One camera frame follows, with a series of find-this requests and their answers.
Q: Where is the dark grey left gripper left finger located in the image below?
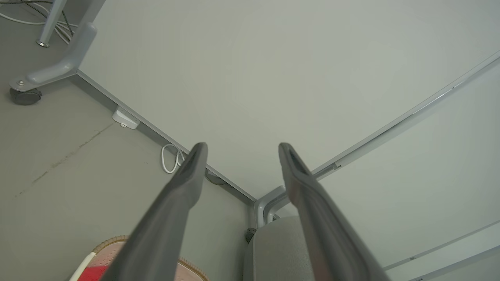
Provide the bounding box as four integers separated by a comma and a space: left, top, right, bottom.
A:
101, 142, 208, 281

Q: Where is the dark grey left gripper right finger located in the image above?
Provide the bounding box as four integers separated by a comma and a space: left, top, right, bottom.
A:
278, 143, 391, 281

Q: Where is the grey fabric sofa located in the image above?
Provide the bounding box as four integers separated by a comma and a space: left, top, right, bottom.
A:
243, 216, 318, 281

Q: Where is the grey partition foot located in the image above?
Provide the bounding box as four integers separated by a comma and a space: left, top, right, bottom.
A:
9, 21, 98, 92
255, 185, 292, 228

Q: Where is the woven basket with red cloth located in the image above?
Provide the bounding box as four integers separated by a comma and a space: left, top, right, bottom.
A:
80, 235, 210, 281

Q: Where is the white power adapter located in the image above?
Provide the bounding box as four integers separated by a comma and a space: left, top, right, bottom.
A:
112, 107, 141, 130

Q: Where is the silver metal table leg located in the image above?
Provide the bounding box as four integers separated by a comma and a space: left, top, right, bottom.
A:
36, 0, 68, 48

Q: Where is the white looped cable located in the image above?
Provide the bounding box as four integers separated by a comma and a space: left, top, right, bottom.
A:
161, 144, 186, 174

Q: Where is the thin aluminium partition post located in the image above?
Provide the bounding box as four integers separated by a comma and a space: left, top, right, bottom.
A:
408, 245, 500, 281
384, 220, 500, 270

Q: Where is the white floor cables bundle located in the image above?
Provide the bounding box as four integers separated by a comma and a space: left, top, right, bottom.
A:
0, 0, 79, 44

